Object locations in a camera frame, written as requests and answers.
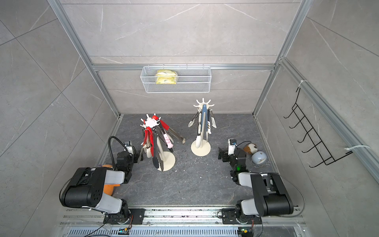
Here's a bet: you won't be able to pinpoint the long steel white tongs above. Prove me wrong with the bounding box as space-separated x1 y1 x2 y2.
137 145 146 162

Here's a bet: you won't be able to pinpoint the cream utensil stand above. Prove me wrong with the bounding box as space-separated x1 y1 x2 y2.
191 98 214 157
141 115 176 172

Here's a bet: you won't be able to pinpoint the black steel tongs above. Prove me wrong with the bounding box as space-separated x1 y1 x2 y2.
153 130 176 172

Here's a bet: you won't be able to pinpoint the red sleeved steel tongs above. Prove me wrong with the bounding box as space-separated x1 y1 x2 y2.
142 126 154 158

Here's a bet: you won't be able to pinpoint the red pink paw tongs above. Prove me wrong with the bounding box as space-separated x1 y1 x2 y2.
159 124 173 152

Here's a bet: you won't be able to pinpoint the slim white tongs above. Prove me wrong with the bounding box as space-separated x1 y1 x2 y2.
206 109 217 135

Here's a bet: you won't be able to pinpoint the red handled steel tongs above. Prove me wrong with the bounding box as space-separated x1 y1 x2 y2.
152 114 186 144

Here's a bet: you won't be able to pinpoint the steel tongs with ring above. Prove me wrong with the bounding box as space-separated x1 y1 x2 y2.
188 111 200 127

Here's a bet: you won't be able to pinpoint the blue handled cream tongs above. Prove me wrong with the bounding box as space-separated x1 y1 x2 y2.
200 104 208 140

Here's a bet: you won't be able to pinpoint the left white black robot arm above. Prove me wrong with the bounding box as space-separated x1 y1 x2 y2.
59 136 142 218

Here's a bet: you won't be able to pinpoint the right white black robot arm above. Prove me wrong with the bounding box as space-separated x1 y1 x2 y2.
218 148 294 224

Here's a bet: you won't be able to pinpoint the brown white plush toy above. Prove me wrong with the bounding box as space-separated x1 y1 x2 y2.
243 143 258 156

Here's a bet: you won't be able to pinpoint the grey blue dome toy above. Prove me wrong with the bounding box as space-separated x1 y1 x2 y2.
251 151 267 166

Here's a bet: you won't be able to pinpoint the orange monster plush toy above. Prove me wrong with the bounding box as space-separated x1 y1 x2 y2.
102 165 120 196

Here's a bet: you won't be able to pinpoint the yellow packet in basket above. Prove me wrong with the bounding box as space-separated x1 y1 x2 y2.
155 70 178 85

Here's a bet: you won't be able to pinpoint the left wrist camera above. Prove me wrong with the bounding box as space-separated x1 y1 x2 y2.
123 141 136 156

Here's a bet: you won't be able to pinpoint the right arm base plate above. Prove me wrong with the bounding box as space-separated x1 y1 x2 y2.
216 208 262 225

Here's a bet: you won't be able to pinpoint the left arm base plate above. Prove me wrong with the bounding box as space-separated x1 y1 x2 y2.
103 208 146 225

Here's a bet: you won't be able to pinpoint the white wire mesh basket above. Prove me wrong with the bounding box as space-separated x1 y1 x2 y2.
140 66 212 93

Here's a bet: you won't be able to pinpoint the black wire wall hook rack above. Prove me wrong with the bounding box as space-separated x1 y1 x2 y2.
283 88 353 168

